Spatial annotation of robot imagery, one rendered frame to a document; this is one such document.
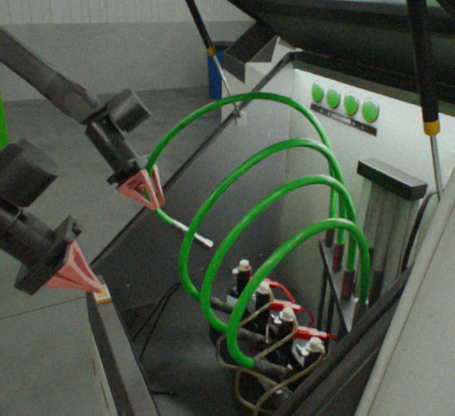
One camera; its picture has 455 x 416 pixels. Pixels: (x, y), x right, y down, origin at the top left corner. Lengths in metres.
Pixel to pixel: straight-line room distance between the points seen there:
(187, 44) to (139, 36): 0.78
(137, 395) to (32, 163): 0.47
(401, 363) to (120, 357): 0.54
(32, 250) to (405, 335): 0.48
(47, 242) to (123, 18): 6.95
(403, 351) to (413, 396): 0.05
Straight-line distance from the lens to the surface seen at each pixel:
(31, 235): 0.66
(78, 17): 7.35
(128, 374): 0.95
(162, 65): 7.75
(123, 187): 0.94
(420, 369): 0.64
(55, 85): 0.99
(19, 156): 0.63
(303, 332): 0.85
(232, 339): 0.68
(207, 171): 1.18
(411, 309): 0.64
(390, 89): 0.92
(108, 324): 1.06
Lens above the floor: 1.61
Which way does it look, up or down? 23 degrees down
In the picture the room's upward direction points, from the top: 2 degrees clockwise
